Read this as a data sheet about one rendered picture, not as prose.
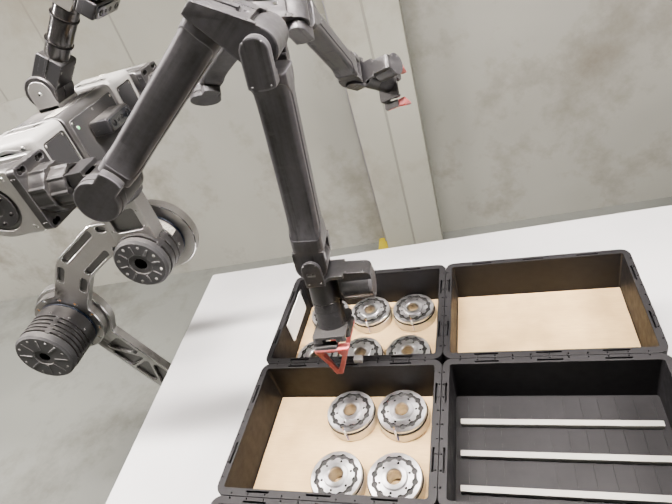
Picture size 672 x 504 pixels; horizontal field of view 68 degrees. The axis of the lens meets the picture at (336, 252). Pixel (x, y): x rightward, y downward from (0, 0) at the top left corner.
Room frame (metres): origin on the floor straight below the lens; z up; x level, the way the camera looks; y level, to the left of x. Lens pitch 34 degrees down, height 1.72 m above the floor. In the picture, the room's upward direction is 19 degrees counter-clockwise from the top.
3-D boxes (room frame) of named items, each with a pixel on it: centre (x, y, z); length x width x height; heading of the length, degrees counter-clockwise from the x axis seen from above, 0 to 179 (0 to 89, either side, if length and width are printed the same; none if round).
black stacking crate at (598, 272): (0.74, -0.38, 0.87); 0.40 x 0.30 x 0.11; 68
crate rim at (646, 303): (0.74, -0.38, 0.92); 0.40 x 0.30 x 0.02; 68
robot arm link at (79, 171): (0.85, 0.34, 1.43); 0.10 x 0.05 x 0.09; 73
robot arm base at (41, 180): (0.87, 0.42, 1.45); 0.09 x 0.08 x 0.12; 163
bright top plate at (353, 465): (0.55, 0.14, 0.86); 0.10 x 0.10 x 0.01
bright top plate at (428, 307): (0.92, -0.14, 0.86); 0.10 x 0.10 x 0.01
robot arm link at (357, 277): (0.75, 0.00, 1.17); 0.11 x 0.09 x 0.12; 73
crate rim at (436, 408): (0.62, 0.11, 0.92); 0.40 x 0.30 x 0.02; 68
